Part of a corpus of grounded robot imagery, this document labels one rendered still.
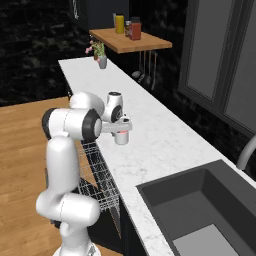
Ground dark wall cupboard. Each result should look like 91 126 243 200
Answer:
68 0 131 32

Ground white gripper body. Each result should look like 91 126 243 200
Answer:
101 120 134 135

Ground grey hanging ladle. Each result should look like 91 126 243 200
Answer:
131 50 142 80

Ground grey hanging utensil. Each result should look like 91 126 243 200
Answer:
150 50 158 92

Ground black counter cabinets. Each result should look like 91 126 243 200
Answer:
117 196 148 256

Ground small dark spice jar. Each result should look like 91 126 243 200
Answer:
124 20 132 38

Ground dark grey sink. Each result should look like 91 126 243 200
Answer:
135 159 256 256

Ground black dishwasher door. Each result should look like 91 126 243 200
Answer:
87 199 123 247

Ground grey tap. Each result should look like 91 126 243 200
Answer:
235 134 256 171

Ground white cup with red inside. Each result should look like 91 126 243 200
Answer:
114 130 130 146

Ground pink flower plant in pot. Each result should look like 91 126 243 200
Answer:
84 39 109 70

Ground yellow bottle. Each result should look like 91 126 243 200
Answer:
114 13 126 35

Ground grey hanging spatula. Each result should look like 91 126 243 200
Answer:
145 50 153 86

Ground wooden wall shelf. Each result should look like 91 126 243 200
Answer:
88 27 174 55

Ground red jar with black lid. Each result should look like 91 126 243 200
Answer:
129 16 143 42

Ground wire dishwasher rack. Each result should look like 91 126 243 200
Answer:
77 139 121 212

